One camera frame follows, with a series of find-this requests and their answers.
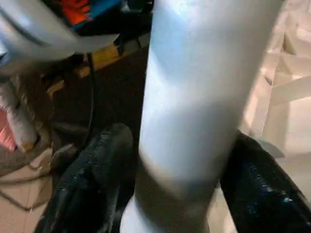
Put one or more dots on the white plastic table top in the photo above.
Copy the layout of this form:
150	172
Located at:
286	85

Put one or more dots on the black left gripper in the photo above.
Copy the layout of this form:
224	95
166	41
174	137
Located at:
116	14

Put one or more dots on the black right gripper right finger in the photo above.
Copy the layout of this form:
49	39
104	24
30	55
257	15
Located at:
267	194

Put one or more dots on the pink cushion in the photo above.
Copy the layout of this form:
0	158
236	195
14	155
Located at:
6	131

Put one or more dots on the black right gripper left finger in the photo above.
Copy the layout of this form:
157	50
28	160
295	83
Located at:
85	189

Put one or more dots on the white plastic table leg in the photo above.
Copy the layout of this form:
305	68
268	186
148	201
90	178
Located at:
194	97

